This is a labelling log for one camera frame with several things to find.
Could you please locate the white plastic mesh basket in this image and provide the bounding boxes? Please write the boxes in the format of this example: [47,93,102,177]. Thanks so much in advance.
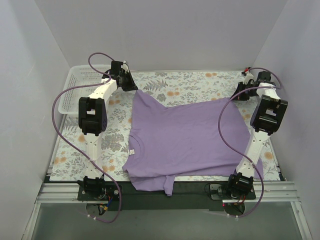
[58,65,118,117]

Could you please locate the purple t shirt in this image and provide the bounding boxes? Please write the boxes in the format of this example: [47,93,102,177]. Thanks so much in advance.
[123,90,250,196]

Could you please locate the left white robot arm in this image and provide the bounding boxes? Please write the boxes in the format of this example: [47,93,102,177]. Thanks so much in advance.
[78,60,138,200]

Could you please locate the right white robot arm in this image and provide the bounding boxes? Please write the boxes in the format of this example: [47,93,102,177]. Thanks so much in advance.
[226,68,288,199]

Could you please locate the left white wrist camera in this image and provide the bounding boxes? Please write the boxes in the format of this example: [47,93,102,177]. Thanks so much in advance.
[121,60,129,73]

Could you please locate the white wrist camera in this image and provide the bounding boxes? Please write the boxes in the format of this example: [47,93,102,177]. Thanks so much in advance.
[241,69,254,84]
[121,60,129,73]

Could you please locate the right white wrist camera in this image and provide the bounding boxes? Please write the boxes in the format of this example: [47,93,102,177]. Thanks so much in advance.
[241,69,254,84]

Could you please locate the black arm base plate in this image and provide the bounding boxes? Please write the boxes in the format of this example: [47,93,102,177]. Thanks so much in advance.
[77,181,256,213]

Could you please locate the aluminium frame rail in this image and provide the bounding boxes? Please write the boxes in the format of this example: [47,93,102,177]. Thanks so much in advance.
[26,181,312,240]

